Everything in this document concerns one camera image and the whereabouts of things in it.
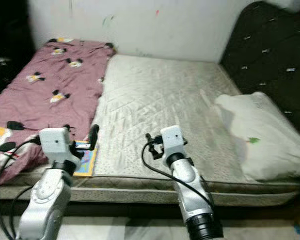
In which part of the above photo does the blue yellow children's board book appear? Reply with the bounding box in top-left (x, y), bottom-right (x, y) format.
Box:
top-left (72, 139), bottom-right (100, 179)

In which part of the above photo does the purple cartoon mouse blanket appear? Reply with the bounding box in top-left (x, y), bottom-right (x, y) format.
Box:
top-left (0, 36), bottom-right (116, 184)

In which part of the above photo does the white quilted dotted mattress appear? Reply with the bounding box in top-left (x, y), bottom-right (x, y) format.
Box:
top-left (69, 53), bottom-right (300, 206)

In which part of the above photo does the black bag with white logo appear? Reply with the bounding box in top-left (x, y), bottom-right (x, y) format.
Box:
top-left (0, 0), bottom-right (36, 102)

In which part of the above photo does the dark tufted headboard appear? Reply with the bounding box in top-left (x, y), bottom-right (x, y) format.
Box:
top-left (219, 0), bottom-right (300, 129)

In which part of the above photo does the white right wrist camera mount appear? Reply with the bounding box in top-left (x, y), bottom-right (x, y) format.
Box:
top-left (159, 124), bottom-right (188, 159)

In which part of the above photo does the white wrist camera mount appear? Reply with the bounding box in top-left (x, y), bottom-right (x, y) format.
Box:
top-left (159, 124), bottom-right (188, 159)
top-left (38, 127), bottom-right (79, 169)

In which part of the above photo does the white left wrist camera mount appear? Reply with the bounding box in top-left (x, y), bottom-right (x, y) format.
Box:
top-left (38, 127), bottom-right (79, 169)

